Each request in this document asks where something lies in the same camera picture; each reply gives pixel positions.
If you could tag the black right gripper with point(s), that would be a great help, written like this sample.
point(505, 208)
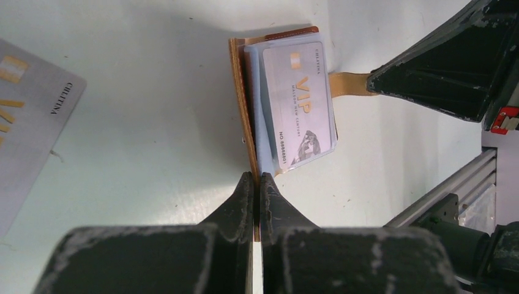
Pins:
point(466, 68)

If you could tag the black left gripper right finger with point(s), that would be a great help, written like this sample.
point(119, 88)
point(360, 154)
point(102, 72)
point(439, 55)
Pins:
point(301, 257)

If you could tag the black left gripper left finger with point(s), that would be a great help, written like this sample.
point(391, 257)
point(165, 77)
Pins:
point(213, 256)

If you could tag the silver VIP credit card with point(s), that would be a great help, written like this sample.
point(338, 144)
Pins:
point(299, 103)

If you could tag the brown leather card holder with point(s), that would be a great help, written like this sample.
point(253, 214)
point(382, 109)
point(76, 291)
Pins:
point(250, 86)

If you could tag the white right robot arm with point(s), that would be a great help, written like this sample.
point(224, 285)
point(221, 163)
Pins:
point(484, 262)

